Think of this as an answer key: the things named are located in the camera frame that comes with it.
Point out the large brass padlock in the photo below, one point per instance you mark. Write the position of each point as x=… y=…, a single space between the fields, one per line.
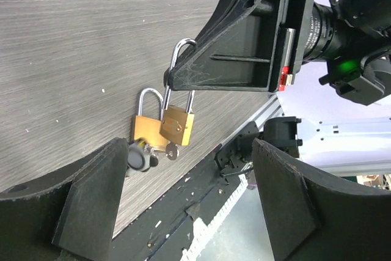
x=147 y=127

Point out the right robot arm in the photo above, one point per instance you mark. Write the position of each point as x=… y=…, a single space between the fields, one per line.
x=353 y=38

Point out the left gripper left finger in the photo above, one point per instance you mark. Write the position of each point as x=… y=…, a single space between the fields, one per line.
x=67 y=214

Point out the slotted cable duct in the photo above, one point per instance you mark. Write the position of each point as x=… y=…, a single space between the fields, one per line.
x=204 y=233

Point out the black white keychain charm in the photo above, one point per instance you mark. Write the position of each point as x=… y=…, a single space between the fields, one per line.
x=141 y=157

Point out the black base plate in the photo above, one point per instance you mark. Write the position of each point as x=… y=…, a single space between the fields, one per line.
x=162 y=231

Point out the small brass padlock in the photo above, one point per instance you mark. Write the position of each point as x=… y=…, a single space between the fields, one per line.
x=177 y=123

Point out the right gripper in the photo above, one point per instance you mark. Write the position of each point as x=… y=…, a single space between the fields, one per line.
x=246 y=46

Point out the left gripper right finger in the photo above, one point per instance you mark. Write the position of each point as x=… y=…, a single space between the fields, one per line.
x=311 y=214

